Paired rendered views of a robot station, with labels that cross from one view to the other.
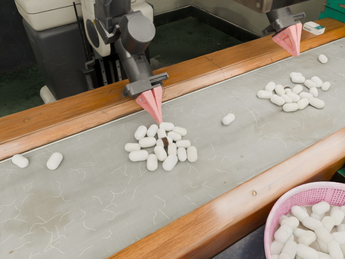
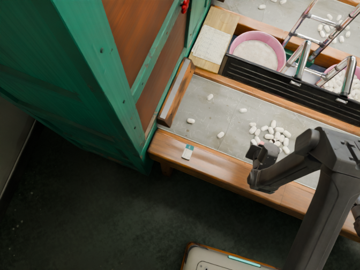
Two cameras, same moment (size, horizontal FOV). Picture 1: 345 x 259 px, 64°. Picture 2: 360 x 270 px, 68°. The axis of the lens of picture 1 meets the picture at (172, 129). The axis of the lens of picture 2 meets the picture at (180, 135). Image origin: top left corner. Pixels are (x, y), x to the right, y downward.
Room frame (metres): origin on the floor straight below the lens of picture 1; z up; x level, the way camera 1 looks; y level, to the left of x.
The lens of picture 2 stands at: (1.12, -0.36, 1.86)
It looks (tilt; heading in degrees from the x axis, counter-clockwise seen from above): 75 degrees down; 224
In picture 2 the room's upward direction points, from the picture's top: 9 degrees clockwise
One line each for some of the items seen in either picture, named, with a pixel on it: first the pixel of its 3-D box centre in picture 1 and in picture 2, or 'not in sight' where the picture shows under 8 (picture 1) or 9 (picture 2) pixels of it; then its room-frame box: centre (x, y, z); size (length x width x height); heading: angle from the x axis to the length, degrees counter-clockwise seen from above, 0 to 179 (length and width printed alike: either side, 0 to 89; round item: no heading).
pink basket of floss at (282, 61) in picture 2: not in sight; (254, 60); (0.39, -0.65, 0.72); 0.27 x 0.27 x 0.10
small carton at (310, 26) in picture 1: (313, 28); (187, 151); (0.93, -0.48, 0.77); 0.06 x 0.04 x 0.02; 31
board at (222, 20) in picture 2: not in sight; (214, 39); (0.50, -0.83, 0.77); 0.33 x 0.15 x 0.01; 31
